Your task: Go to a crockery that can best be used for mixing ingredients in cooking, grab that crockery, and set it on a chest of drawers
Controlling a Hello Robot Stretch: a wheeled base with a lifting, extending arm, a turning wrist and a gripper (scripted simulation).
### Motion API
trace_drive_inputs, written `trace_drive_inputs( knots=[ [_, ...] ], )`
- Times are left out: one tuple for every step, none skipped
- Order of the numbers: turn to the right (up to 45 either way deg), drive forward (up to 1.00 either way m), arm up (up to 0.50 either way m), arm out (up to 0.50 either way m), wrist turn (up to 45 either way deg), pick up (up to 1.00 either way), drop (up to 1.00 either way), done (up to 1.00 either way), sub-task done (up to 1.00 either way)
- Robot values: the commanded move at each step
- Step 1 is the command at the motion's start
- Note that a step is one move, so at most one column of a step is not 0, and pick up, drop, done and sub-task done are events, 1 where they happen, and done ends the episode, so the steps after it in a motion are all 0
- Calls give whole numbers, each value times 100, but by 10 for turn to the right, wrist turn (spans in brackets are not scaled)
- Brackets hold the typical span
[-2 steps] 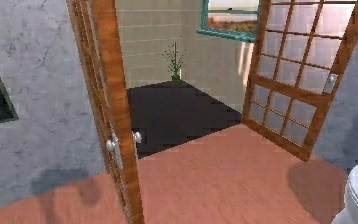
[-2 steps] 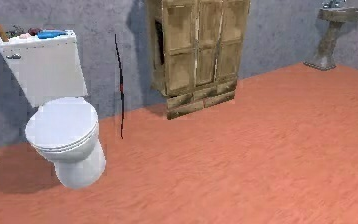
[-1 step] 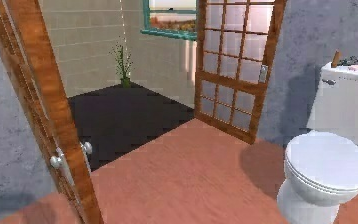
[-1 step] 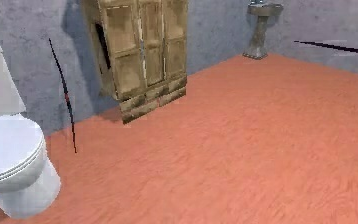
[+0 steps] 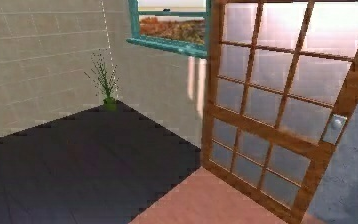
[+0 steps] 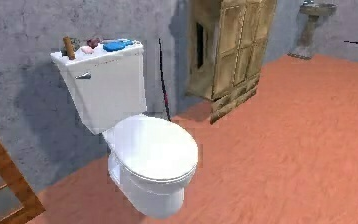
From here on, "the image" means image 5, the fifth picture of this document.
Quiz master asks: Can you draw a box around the wooden glass-paned room door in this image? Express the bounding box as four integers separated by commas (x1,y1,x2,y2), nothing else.
200,0,358,224

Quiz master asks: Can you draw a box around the green potted house plant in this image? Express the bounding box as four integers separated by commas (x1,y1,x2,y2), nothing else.
83,49,120,112

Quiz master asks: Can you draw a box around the silver round door knob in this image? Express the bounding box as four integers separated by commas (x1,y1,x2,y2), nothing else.
321,113,348,146

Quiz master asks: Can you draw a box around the teal framed window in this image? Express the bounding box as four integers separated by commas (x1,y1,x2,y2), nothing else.
126,0,212,60

